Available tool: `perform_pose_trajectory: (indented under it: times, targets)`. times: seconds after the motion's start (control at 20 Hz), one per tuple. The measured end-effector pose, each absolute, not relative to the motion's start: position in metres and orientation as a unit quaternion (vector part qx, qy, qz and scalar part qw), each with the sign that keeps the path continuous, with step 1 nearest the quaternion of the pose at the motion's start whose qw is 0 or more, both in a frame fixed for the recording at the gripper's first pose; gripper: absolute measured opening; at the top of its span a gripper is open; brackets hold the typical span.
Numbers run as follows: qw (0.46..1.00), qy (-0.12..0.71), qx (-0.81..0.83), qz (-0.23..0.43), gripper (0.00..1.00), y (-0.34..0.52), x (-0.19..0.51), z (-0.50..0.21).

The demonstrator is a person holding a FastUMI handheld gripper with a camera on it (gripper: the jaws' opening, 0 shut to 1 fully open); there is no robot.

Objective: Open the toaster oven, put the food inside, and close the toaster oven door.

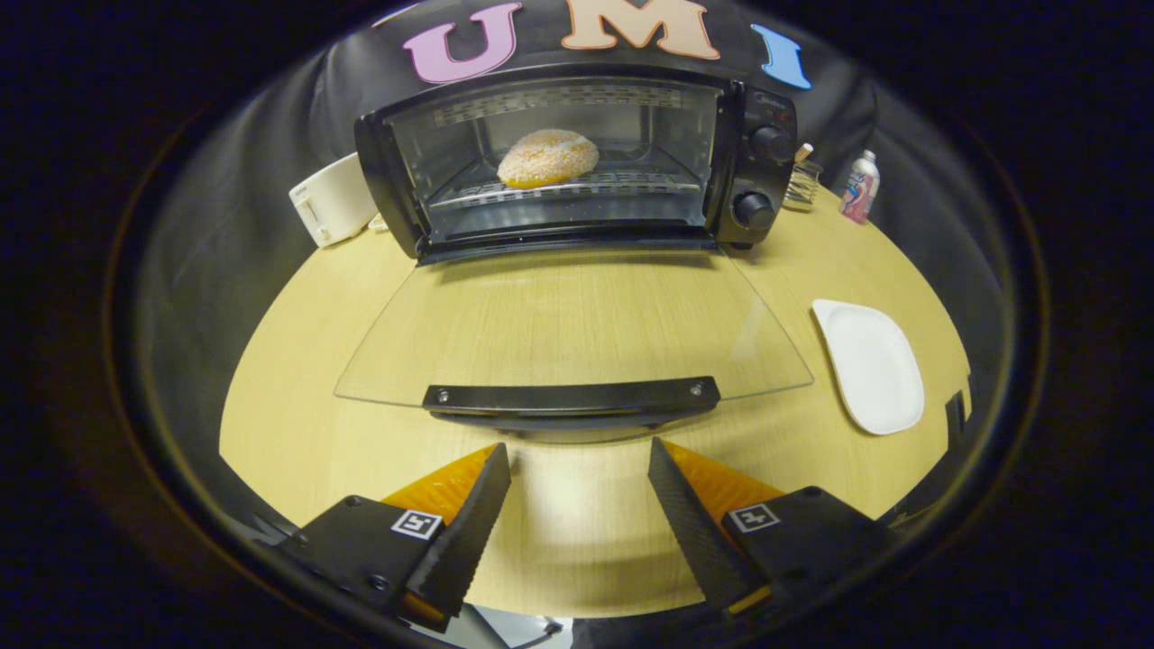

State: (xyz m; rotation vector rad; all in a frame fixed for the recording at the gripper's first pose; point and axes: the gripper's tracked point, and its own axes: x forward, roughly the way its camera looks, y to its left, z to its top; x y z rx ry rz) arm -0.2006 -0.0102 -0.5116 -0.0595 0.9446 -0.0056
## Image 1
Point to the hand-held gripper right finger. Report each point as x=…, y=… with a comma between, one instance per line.
x=690, y=527

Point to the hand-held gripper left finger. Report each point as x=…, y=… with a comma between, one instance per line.
x=464, y=527

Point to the sugared donut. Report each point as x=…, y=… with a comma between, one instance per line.
x=548, y=158

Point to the black toaster oven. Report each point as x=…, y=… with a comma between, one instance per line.
x=762, y=99

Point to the white slot toaster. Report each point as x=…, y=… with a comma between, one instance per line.
x=334, y=198

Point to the white square plate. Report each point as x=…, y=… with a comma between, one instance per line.
x=870, y=365

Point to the small patterned packet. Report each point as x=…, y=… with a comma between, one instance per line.
x=378, y=223

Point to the clear glass holder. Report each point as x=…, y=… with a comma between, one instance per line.
x=802, y=185

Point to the white spray bottle pink label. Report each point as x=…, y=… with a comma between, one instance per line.
x=860, y=189

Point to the black backdrop cloth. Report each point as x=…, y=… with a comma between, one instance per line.
x=261, y=180

